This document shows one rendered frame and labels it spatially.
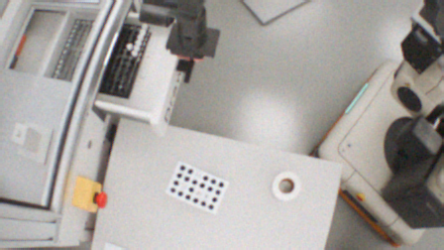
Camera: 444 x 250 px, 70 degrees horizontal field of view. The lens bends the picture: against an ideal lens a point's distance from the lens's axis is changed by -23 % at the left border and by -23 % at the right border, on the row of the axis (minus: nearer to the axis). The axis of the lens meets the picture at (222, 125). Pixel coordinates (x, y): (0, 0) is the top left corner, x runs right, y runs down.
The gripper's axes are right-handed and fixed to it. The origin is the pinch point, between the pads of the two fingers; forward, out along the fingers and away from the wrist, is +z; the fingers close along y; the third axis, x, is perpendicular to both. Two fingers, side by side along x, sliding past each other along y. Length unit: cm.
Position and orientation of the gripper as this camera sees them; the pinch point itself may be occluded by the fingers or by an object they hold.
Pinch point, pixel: (194, 57)
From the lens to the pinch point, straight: 88.8
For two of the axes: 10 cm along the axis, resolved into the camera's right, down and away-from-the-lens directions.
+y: -9.8, -2.1, 0.4
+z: -0.2, 2.8, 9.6
